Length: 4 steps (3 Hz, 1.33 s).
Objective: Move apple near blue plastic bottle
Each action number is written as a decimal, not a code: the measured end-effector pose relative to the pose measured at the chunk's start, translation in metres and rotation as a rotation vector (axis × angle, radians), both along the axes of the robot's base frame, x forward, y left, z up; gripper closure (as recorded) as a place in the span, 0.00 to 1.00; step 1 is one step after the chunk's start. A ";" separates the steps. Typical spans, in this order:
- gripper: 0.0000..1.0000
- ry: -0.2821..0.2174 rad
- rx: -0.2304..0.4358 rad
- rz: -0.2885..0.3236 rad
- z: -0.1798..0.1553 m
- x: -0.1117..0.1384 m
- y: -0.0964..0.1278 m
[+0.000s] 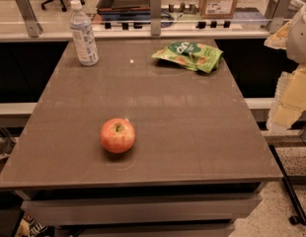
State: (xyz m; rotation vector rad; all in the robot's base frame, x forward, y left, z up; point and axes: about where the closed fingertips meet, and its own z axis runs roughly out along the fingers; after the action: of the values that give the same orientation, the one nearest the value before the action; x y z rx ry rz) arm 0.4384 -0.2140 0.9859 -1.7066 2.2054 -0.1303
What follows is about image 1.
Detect metal glass bracket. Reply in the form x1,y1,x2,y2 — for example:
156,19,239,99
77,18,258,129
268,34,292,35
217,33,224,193
150,0,161,36
265,0,291,34
15,0,42,38

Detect right metal glass bracket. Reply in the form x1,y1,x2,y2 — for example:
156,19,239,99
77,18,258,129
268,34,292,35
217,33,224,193
265,0,291,34

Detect red yellow apple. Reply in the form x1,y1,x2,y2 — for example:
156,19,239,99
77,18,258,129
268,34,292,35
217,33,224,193
100,118,135,154

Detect green snack chip bag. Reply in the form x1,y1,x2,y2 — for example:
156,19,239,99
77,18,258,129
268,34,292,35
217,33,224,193
152,41,223,73

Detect grey cabinet drawer front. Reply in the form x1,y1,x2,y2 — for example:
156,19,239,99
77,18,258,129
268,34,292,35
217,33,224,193
22,194,262,226

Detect left metal glass bracket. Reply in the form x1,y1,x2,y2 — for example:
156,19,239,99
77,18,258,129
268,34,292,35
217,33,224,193
15,0,42,38

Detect clear blue plastic water bottle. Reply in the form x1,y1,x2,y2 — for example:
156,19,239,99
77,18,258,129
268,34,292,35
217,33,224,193
69,0,99,66

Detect brown cardboard box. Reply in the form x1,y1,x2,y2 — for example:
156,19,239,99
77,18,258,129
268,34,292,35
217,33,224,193
198,0,238,19

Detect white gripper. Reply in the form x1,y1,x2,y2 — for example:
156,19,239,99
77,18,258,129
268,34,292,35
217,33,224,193
264,4,306,131

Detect colourful package on floor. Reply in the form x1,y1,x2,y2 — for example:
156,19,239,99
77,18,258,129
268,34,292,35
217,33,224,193
14,214,55,237

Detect black floor bar with wheel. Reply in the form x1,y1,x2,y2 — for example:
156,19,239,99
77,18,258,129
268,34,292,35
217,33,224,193
269,145,306,226

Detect middle metal glass bracket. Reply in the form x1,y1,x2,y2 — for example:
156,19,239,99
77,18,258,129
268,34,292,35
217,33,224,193
150,0,161,36

